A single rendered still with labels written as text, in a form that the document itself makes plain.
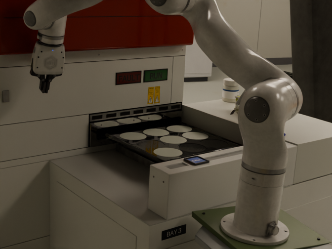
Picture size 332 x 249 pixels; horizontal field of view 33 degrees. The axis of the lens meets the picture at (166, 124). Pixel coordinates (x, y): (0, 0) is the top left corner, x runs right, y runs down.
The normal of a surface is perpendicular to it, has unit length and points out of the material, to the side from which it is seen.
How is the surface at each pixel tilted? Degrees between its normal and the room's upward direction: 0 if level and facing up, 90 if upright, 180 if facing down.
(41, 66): 101
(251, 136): 124
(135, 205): 0
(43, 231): 90
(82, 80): 90
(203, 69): 90
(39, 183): 90
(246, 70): 118
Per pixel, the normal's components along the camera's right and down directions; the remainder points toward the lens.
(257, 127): -0.44, 0.71
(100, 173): 0.05, -0.96
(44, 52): 0.41, 0.40
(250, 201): -0.55, 0.18
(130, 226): -0.80, 0.12
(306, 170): 0.61, 0.25
